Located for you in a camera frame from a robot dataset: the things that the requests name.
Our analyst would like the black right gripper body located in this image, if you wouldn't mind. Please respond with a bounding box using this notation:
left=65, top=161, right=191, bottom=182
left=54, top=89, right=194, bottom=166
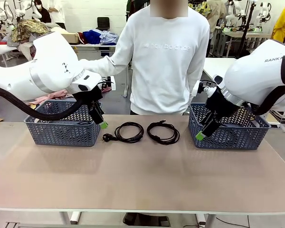
left=205, top=87, right=240, bottom=122

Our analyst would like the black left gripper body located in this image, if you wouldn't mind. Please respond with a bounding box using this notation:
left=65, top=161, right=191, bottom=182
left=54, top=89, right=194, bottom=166
left=72, top=84, right=105, bottom=107

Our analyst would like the black cable with round plug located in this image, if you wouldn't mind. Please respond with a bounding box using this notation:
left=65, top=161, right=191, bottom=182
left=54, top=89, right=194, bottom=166
left=102, top=122, right=145, bottom=143

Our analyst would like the black cable with angled plug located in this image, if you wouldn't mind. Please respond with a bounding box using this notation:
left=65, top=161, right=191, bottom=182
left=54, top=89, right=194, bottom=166
left=68, top=120, right=95, bottom=126

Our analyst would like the thin black USB cable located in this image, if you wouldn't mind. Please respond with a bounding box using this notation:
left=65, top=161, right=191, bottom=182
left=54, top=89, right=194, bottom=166
left=146, top=120, right=181, bottom=145

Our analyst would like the person's right forearm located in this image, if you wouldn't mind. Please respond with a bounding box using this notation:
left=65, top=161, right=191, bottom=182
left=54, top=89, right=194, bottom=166
left=79, top=56, right=119, bottom=76

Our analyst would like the grey-blue plastic basket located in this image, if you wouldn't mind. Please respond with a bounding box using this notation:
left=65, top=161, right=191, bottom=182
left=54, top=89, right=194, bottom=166
left=188, top=102, right=272, bottom=151
left=23, top=99, right=103, bottom=148

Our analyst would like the pink checkered cloth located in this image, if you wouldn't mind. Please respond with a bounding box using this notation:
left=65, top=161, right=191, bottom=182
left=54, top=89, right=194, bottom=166
left=28, top=89, right=74, bottom=105

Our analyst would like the white side table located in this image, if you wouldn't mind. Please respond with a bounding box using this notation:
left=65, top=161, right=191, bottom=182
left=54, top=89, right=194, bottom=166
left=203, top=57, right=237, bottom=81

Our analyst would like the white clothes table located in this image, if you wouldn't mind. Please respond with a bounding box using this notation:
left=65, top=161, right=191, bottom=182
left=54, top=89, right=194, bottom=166
left=71, top=42, right=117, bottom=57

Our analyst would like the dark blue cloth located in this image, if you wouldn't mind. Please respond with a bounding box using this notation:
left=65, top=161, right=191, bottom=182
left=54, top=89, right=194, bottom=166
left=82, top=29, right=103, bottom=45

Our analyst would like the cardboard box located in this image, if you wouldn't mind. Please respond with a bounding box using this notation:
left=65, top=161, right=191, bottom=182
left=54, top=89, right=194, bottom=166
left=61, top=33, right=80, bottom=44

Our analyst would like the light blue shirt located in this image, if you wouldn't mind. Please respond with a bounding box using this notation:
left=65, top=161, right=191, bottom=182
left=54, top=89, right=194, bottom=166
left=99, top=30, right=119, bottom=45

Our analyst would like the person in white sweatshirt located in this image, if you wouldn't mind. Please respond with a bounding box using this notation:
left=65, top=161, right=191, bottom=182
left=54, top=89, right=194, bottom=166
left=109, top=0, right=211, bottom=116

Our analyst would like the black chair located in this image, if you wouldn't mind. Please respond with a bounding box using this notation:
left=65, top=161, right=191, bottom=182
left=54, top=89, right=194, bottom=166
left=96, top=17, right=110, bottom=31

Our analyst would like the cream cushion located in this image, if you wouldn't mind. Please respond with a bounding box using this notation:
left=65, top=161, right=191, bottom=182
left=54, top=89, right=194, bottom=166
left=48, top=26, right=67, bottom=35

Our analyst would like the grey background workbench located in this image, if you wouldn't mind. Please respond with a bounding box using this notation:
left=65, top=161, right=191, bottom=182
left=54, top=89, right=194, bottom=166
left=219, top=30, right=273, bottom=57

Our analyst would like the black tripod pole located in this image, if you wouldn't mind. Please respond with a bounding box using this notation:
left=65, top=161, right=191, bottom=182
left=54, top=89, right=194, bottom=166
left=236, top=0, right=256, bottom=60

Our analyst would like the white table leg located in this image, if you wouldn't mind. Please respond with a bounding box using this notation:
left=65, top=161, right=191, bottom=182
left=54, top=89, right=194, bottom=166
left=197, top=212, right=216, bottom=226
left=59, top=211, right=83, bottom=225

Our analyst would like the bystander in beige jacket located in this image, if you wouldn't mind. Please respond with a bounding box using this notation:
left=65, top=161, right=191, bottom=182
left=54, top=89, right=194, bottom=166
left=205, top=0, right=225, bottom=57

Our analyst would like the bystander in white shirt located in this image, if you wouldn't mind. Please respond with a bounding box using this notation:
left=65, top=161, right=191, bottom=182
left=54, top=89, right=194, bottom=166
left=48, top=0, right=67, bottom=29

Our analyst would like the patterned clothes pile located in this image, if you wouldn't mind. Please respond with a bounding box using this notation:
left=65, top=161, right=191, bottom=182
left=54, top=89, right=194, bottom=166
left=10, top=19, right=50, bottom=43

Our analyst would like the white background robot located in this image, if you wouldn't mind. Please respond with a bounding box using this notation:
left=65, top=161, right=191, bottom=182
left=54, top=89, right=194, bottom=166
left=0, top=0, right=12, bottom=24
left=14, top=0, right=42, bottom=19
left=225, top=0, right=245, bottom=26
left=254, top=2, right=272, bottom=30

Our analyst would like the bystander in black top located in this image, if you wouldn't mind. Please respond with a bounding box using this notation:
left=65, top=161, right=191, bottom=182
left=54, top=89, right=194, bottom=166
left=34, top=0, right=52, bottom=23

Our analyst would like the yellow black floral cloth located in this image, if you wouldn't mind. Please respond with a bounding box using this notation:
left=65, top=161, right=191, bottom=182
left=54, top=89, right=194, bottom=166
left=189, top=1, right=212, bottom=19

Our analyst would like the black floor base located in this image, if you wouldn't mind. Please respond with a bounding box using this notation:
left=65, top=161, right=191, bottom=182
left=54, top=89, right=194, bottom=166
left=123, top=213, right=171, bottom=228

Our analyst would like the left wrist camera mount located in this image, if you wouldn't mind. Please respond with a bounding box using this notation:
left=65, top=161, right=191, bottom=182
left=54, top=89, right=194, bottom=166
left=100, top=75, right=116, bottom=91

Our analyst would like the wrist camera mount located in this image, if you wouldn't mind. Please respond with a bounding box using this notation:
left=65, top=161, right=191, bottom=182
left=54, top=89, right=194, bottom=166
left=100, top=75, right=116, bottom=91
left=191, top=79, right=218, bottom=97

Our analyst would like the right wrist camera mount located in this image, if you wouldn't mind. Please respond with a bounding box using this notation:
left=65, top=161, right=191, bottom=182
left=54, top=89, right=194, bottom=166
left=191, top=79, right=218, bottom=97

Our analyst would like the black right arm hose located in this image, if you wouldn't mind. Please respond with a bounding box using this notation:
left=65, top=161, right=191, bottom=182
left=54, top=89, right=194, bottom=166
left=248, top=56, right=285, bottom=114

